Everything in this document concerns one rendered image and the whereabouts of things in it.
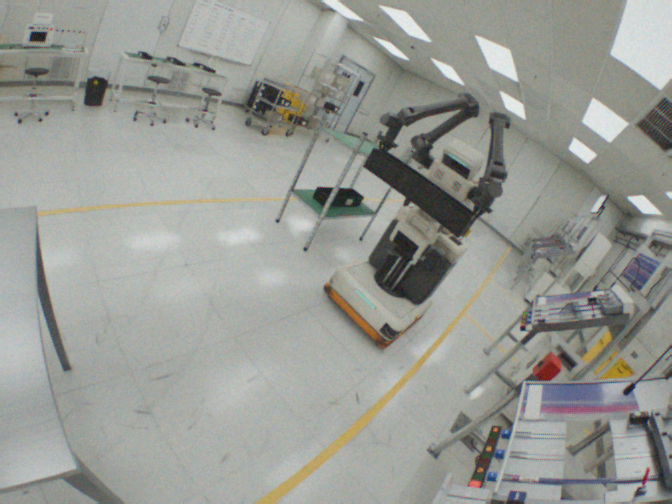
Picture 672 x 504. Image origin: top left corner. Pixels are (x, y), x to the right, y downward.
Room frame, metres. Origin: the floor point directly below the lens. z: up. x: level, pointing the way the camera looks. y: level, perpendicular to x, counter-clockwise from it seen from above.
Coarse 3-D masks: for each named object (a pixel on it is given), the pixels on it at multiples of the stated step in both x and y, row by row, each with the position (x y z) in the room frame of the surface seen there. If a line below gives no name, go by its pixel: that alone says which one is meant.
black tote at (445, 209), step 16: (368, 160) 1.48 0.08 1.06; (384, 160) 1.44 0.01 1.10; (400, 160) 1.59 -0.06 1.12; (384, 176) 1.42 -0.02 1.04; (400, 176) 1.39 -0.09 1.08; (416, 176) 1.36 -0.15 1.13; (400, 192) 1.37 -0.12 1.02; (416, 192) 1.34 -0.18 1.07; (432, 192) 1.32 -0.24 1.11; (432, 208) 1.30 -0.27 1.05; (448, 208) 1.27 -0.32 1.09; (464, 208) 1.41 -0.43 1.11; (448, 224) 1.25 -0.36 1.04; (464, 224) 1.23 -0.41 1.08
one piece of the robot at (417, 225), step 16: (432, 160) 1.79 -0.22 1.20; (432, 176) 1.76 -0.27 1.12; (448, 176) 1.71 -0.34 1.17; (464, 192) 1.66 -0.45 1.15; (416, 208) 1.80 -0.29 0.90; (400, 224) 1.72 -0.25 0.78; (416, 224) 1.73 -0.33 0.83; (432, 224) 1.70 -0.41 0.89; (416, 240) 1.66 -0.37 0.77; (432, 240) 1.71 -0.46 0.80; (416, 256) 1.65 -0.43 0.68
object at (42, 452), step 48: (0, 240) 0.19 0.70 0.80; (0, 288) 0.12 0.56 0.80; (0, 336) 0.06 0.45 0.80; (0, 384) 0.00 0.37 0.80; (48, 384) 0.07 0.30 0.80; (0, 432) -0.06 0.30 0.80; (48, 432) 0.01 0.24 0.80; (0, 480) -0.11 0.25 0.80; (48, 480) -0.05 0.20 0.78; (96, 480) 0.01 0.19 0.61
